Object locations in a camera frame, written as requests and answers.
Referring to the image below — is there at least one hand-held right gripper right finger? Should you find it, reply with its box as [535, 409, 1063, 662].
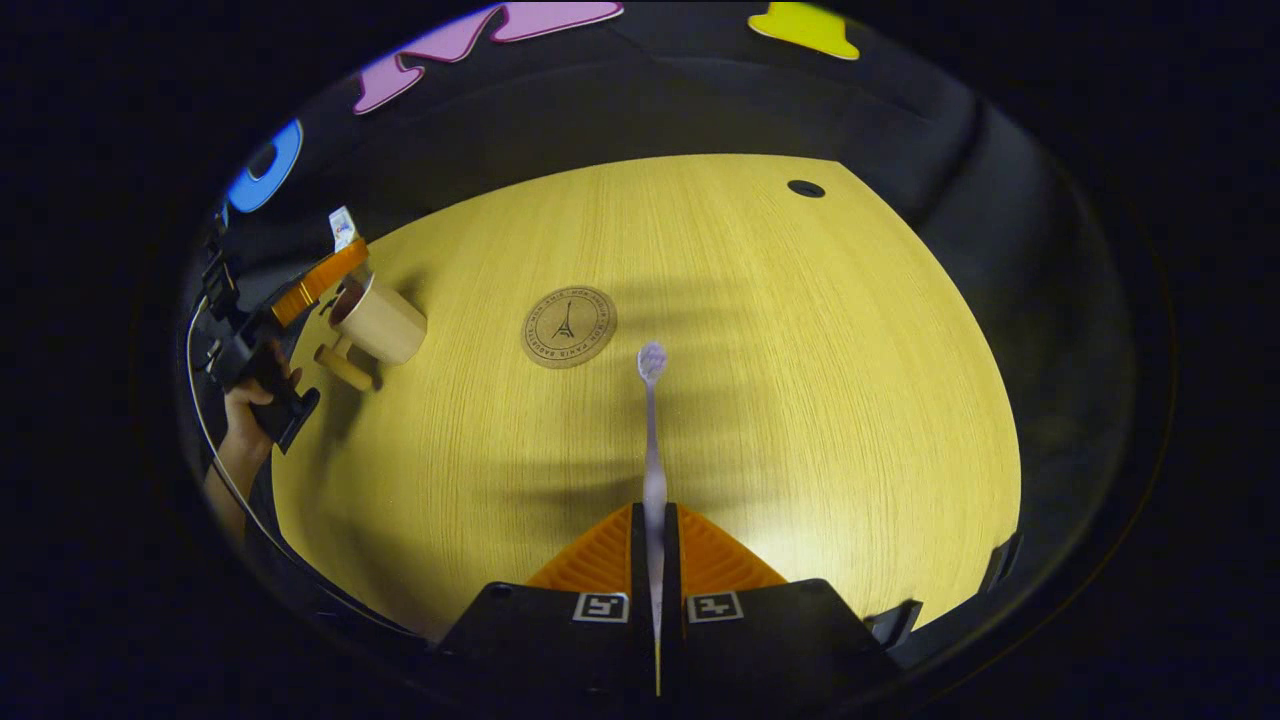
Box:
[662, 502, 906, 701]

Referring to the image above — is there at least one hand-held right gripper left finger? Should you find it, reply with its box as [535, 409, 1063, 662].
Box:
[430, 502, 656, 701]

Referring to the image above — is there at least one beige cup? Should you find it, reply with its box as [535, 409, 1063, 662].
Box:
[314, 270, 429, 392]

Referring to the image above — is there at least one pale pink toothbrush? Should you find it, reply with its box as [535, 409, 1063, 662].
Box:
[637, 341, 669, 698]

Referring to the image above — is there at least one round wooden coaster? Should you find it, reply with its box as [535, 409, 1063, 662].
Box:
[520, 285, 619, 370]

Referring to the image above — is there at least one wooden desktop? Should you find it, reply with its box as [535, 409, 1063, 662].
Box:
[270, 153, 1023, 641]

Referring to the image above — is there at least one black backdrop cloth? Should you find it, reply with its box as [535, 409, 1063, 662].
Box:
[175, 0, 1141, 681]

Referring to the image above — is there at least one thin gripper cable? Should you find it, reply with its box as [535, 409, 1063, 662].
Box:
[185, 295, 421, 641]

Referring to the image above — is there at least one black table edge bracket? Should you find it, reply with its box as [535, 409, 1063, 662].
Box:
[863, 598, 924, 651]
[985, 530, 1024, 593]

